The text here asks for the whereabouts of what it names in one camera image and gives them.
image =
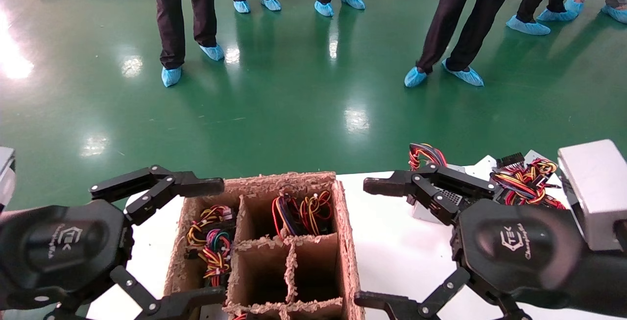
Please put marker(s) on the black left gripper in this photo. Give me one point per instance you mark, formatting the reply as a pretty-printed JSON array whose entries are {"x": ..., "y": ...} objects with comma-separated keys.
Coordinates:
[{"x": 63, "y": 246}]

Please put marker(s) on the brown divided cardboard box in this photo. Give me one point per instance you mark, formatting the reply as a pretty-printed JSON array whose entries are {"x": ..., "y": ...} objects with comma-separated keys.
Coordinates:
[{"x": 345, "y": 241}]

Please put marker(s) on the silver power supply with fan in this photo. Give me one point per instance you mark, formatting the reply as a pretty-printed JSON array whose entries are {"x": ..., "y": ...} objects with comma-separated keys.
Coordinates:
[{"x": 426, "y": 155}]

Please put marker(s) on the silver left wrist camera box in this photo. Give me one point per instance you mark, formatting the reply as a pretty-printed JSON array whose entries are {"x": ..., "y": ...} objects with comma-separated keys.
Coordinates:
[{"x": 6, "y": 178}]

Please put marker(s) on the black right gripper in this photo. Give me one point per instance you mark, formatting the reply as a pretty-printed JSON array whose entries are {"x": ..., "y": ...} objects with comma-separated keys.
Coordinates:
[{"x": 519, "y": 251}]

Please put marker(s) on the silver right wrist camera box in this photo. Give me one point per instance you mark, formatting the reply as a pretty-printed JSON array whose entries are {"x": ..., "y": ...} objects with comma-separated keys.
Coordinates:
[{"x": 592, "y": 192}]

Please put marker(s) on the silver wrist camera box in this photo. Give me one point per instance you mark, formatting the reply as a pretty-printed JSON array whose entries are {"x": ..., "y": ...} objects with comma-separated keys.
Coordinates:
[
  {"x": 592, "y": 192},
  {"x": 6, "y": 178}
]

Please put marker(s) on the silver power supply with socket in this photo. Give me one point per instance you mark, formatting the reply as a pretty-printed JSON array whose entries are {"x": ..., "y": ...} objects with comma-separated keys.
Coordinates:
[{"x": 485, "y": 168}]

